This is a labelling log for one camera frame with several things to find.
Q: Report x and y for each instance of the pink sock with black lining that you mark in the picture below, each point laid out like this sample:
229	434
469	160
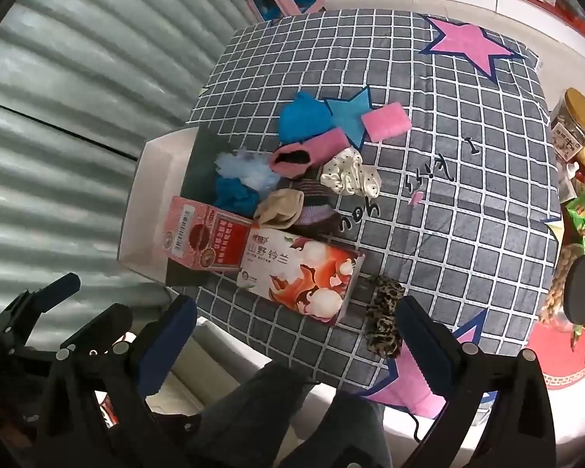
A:
307	153

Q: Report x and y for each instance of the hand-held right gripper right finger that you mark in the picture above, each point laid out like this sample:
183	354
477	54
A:
421	346

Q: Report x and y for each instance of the leopard print bow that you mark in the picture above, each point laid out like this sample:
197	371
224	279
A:
385	317

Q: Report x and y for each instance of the grey checked star blanket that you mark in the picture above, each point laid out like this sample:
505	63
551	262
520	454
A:
468	204

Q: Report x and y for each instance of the light blue fluffy puff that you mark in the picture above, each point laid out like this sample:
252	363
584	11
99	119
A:
246	168

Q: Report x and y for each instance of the purple brown striped sock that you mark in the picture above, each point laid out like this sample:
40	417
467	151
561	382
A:
317	207

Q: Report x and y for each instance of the beige sock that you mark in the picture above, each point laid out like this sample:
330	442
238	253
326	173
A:
280	207

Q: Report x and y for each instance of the pink red carton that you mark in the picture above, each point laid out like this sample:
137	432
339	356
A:
204	236

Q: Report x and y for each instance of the pale green curtain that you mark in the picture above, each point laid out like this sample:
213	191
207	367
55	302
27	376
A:
78	107

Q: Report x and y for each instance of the jar with gold lid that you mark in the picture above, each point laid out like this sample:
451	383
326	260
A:
573	122

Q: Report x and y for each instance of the white polka dot scrunchie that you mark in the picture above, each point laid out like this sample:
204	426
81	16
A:
351	175

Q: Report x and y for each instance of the pink face mask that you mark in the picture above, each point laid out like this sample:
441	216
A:
414	390

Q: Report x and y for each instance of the pink foam sponge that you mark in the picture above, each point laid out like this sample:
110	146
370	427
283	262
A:
385	124

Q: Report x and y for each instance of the bright blue cloth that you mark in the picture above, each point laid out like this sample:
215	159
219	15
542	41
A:
302	117

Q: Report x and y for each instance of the white red floral tissue box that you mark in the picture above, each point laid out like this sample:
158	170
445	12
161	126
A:
302	278

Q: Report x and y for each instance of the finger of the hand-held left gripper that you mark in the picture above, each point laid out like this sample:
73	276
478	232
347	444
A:
48	295
102	324

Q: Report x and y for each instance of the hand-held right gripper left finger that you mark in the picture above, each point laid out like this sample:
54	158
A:
168	346

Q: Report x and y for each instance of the grey white fabric storage box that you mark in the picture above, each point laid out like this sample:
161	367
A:
151	204

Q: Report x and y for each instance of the person's jeans leg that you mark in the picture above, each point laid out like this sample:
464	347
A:
297	414

